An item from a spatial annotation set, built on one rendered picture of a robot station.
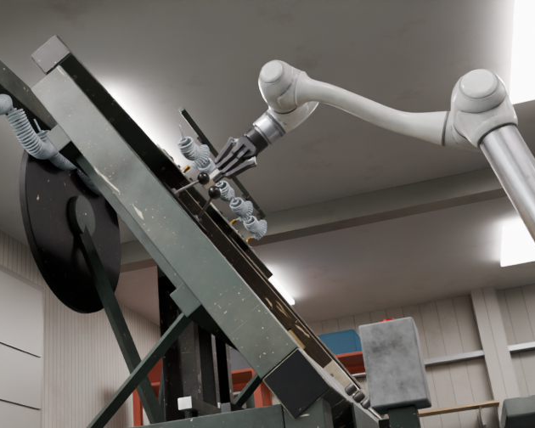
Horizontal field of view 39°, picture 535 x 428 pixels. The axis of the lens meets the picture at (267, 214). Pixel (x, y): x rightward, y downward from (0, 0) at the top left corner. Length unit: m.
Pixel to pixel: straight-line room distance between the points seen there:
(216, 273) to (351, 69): 3.34
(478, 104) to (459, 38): 3.00
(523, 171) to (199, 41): 2.95
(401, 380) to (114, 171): 0.91
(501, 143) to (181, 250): 0.84
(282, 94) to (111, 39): 2.51
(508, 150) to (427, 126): 0.32
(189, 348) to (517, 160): 1.98
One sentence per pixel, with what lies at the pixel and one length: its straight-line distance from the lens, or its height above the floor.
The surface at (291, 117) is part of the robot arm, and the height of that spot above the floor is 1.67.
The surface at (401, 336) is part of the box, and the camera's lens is 1.68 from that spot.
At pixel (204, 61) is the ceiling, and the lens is 4.76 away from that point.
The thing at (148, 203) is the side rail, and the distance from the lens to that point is 1.96.
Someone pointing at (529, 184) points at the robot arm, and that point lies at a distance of 1.95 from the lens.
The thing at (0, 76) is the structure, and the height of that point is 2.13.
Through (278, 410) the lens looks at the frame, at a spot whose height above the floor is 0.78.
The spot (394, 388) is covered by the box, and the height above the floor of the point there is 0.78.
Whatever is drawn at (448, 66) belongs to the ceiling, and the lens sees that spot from 5.22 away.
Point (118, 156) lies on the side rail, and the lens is 2.05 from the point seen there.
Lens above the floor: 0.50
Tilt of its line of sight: 24 degrees up
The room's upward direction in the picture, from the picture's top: 7 degrees counter-clockwise
